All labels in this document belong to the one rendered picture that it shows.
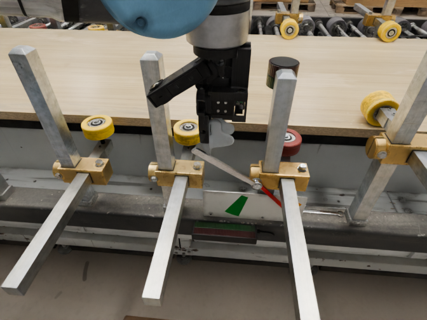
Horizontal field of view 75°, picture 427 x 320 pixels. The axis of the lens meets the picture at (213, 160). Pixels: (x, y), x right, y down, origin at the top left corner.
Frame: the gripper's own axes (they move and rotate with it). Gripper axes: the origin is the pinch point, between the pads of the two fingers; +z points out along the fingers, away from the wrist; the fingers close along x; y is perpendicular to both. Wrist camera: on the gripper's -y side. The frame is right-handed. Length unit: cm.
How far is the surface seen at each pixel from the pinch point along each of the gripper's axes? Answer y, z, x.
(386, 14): 77, 0, 115
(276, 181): 15.9, 13.1, 5.3
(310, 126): 25.6, 8.0, 22.0
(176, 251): -18, 84, 27
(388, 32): 72, 4, 96
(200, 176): -2.1, 12.9, 5.3
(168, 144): -9.2, 4.2, 6.1
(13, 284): -31.2, 14.1, -23.0
